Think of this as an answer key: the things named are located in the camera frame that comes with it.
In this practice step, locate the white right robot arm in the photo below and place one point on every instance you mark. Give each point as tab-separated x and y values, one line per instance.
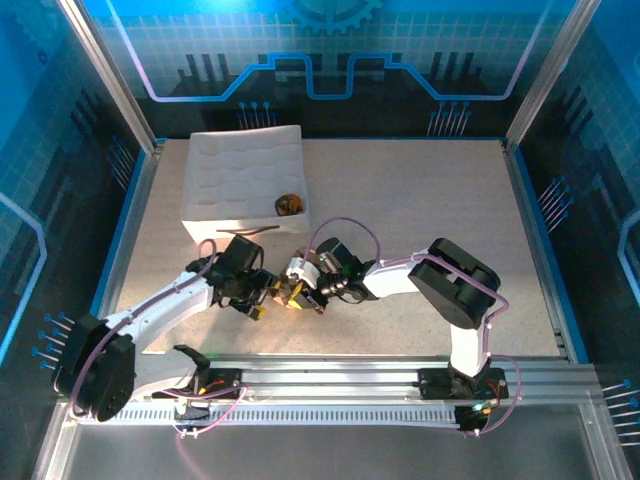
465	345

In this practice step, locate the aluminium base beam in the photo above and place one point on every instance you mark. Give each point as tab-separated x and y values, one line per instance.
350	375

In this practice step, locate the white fabric compartment organizer box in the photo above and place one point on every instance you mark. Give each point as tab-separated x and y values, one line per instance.
225	175

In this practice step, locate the grey metal plate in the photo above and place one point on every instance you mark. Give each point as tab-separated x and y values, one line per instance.
350	455

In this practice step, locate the white right wrist mount block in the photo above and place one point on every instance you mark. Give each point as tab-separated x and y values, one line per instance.
301	272

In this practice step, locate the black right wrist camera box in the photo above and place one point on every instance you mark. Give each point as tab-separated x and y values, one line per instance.
339	255

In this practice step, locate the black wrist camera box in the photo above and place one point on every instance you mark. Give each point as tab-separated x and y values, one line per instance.
241	253
339	255

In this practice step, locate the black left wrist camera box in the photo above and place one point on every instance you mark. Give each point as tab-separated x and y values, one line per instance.
241	253

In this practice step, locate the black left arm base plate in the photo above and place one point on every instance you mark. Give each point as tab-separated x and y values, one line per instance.
225	380

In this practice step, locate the aluminium side frame rail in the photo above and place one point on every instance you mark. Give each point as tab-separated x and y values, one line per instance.
135	215
526	215

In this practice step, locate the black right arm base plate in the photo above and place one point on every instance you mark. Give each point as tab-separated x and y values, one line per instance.
435	384

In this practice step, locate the aluminium frame post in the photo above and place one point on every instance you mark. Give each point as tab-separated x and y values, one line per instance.
110	80
550	75

